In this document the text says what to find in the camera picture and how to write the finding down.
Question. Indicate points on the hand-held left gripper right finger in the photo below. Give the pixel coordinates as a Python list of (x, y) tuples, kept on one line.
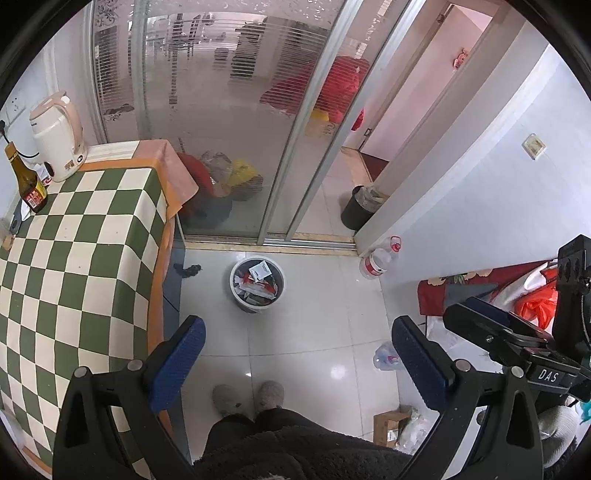
[(418, 364)]

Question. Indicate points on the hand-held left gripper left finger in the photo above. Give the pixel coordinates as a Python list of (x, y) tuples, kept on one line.
[(178, 364)]

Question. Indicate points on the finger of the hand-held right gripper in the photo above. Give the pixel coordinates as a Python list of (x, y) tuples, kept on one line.
[(480, 332), (503, 318)]

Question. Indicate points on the white round waste bin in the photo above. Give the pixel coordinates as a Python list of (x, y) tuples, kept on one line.
[(258, 307)]

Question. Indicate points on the crushed clear plastic bottle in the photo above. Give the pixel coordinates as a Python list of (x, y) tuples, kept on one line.
[(385, 357)]

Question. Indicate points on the orange plastic bag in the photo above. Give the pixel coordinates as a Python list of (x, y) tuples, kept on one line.
[(538, 307)]

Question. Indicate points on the grey fluffy slipper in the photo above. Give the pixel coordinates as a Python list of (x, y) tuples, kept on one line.
[(225, 399), (271, 394)]

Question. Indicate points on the red floral cloth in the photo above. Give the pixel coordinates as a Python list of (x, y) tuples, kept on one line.
[(438, 288)]

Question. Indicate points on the crumpled clear plastic bag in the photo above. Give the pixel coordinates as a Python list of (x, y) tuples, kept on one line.
[(418, 431)]

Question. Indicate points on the small cardboard box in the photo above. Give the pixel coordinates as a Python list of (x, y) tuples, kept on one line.
[(385, 427)]

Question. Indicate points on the black cloth scrap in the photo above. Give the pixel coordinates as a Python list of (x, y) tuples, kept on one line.
[(188, 271)]

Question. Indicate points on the large clear water bottle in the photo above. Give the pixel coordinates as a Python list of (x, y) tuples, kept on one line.
[(376, 264)]

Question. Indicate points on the green and white checkered tablecloth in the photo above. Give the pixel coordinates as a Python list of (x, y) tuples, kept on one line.
[(83, 277)]

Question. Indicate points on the person's dark fleece pants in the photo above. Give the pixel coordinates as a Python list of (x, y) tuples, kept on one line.
[(277, 447)]

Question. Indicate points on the black waste bin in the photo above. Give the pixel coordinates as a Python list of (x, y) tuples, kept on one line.
[(355, 214)]

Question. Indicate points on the red bag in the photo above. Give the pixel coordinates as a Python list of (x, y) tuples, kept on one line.
[(196, 175)]

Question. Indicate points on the yellow bag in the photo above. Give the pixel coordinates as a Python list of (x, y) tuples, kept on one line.
[(242, 173)]

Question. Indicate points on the dark sauce bottle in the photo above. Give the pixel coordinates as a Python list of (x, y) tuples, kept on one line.
[(32, 194)]

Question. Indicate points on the white electric kettle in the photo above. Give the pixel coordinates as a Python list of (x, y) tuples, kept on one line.
[(57, 138)]

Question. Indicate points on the sliding glass door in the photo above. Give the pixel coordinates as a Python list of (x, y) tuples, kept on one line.
[(207, 92)]

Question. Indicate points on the large red cloth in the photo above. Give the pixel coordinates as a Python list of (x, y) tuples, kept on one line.
[(318, 87)]

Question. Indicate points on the blue table frame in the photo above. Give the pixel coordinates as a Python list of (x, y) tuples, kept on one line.
[(173, 277)]

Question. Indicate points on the white wall switch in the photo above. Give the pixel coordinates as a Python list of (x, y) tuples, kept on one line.
[(534, 145)]

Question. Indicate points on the white door frame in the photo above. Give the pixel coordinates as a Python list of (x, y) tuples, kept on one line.
[(438, 138)]

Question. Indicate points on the pink wall ornament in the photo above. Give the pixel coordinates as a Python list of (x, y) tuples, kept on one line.
[(460, 58)]

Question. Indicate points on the white wall socket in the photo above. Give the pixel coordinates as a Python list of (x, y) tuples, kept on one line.
[(16, 108)]

